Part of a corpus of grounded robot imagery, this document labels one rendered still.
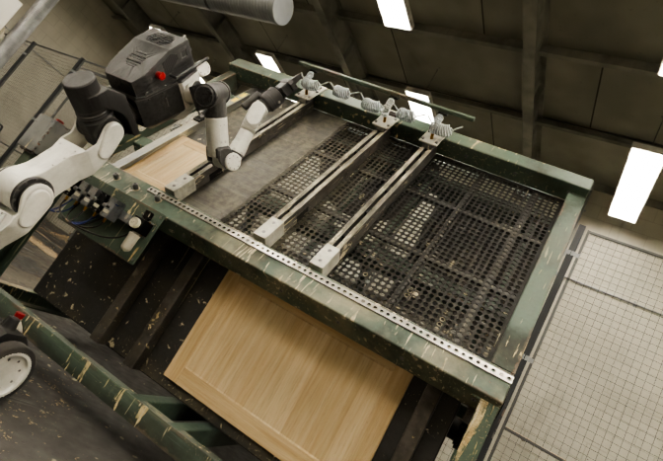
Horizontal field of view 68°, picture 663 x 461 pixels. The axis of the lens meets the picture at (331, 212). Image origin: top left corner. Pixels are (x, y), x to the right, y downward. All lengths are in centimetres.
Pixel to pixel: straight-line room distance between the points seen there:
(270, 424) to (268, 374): 18
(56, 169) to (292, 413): 122
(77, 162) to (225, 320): 84
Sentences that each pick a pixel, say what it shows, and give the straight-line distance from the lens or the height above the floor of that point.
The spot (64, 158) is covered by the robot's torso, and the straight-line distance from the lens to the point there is 196.
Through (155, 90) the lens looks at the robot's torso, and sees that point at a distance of 203.
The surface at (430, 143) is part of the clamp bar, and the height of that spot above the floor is 180.
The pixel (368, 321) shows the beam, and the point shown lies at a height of 83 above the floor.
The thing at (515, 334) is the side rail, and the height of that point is 104.
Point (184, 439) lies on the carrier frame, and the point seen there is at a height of 17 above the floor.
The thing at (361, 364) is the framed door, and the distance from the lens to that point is 194.
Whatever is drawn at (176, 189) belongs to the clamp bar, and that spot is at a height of 94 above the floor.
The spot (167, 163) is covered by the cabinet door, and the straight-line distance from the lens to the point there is 253.
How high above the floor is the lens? 69
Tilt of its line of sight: 13 degrees up
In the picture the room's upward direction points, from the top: 30 degrees clockwise
